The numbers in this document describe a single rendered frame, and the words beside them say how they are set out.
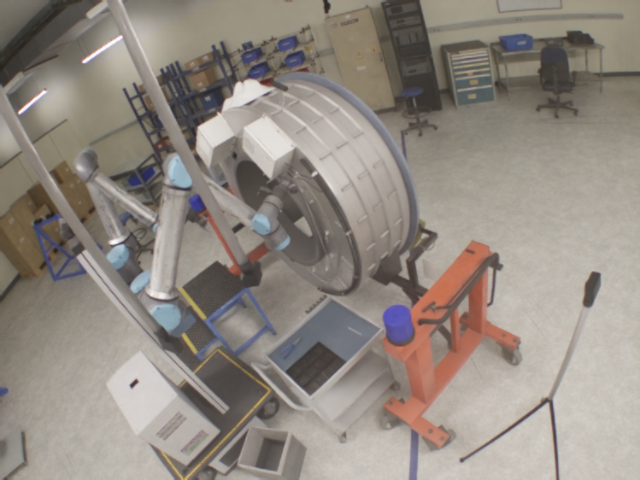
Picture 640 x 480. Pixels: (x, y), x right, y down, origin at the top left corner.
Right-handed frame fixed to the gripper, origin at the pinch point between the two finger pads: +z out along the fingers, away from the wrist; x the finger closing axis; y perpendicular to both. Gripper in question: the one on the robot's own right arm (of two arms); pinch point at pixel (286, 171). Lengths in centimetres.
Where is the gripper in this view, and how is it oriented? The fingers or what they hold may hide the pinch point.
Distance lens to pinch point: 184.0
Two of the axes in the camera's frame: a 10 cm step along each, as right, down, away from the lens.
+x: 3.4, -4.6, -8.2
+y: 8.8, 4.7, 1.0
